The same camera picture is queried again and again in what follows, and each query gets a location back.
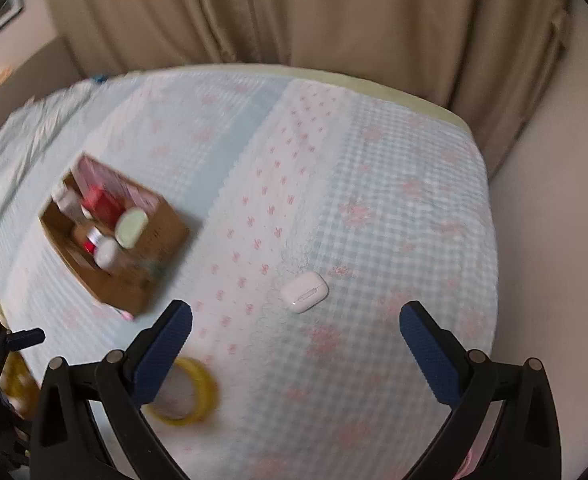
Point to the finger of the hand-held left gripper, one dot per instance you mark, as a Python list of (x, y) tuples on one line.
[(23, 338)]

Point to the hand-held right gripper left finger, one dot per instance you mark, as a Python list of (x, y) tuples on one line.
[(164, 347)]

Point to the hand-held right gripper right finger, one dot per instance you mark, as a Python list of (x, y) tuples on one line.
[(426, 347)]

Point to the yellow tape roll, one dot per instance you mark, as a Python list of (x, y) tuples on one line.
[(198, 392)]

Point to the brown cardboard box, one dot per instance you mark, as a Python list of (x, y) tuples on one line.
[(118, 275)]

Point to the small white jar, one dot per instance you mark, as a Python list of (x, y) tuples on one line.
[(106, 253)]

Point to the red lid round jar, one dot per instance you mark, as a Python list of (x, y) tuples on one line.
[(90, 242)]

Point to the pale green jar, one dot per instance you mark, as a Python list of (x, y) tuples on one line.
[(131, 226)]

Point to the white earbuds case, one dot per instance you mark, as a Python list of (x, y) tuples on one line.
[(304, 291)]

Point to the white labelled bottle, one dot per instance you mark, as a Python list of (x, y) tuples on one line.
[(64, 199)]

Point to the red rectangular box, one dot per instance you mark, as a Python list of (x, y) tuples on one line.
[(101, 205)]

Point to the blue checked floral blanket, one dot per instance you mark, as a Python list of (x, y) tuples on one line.
[(324, 200)]

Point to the crumpled light blue duvet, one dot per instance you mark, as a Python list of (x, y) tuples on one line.
[(28, 130)]

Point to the pale green mattress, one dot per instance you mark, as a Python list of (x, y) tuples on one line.
[(399, 95)]

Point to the grey headboard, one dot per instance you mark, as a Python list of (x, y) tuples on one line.
[(28, 75)]

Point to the small blue cloth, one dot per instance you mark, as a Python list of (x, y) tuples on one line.
[(98, 79)]

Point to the beige curtain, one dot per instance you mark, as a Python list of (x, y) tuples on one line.
[(324, 20)]

